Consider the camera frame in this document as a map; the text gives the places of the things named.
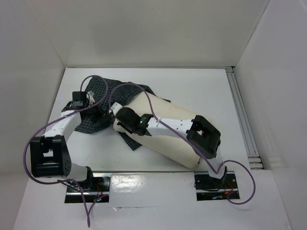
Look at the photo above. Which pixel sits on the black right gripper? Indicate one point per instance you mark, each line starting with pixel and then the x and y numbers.
pixel 119 114

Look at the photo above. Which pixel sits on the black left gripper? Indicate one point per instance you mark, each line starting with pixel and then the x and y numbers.
pixel 101 117

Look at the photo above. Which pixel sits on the dark checked pillowcase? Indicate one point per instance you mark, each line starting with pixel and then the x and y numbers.
pixel 109 91

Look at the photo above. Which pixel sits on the cream pillow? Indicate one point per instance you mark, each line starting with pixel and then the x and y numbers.
pixel 163 140

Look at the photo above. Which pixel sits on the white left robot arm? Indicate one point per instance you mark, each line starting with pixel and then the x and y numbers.
pixel 49 153

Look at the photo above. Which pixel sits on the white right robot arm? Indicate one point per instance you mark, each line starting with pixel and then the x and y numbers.
pixel 198 132

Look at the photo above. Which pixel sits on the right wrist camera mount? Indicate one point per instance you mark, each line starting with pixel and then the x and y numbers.
pixel 115 108

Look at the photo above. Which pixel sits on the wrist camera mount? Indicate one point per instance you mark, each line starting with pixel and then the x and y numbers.
pixel 115 108
pixel 90 95

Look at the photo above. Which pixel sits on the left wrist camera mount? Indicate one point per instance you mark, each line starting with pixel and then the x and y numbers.
pixel 90 95

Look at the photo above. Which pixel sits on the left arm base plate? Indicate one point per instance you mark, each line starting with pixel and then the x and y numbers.
pixel 98 191

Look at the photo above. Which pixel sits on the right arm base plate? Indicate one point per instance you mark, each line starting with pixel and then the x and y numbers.
pixel 210 189

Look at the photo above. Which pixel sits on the aluminium rail frame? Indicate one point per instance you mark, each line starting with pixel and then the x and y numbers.
pixel 248 137

